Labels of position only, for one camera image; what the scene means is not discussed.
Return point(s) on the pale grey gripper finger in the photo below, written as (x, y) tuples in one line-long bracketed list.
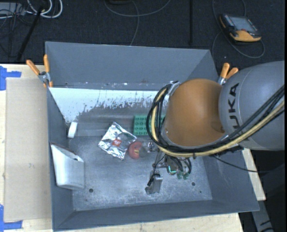
[(155, 186), (156, 163)]

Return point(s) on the red toy apple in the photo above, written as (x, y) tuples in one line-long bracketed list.
[(133, 151)]

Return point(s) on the silver foil packet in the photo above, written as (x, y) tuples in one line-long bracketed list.
[(113, 141)]

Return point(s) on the clear glass thing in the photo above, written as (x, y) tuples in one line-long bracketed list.
[(146, 153)]

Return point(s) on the white tape roll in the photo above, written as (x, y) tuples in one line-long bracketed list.
[(72, 130)]

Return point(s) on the grey metal bin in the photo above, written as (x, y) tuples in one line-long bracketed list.
[(124, 178)]

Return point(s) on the brown cardboard board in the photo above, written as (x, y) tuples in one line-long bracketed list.
[(25, 141)]

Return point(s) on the green studded building plate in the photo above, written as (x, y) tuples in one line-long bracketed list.
[(140, 126)]

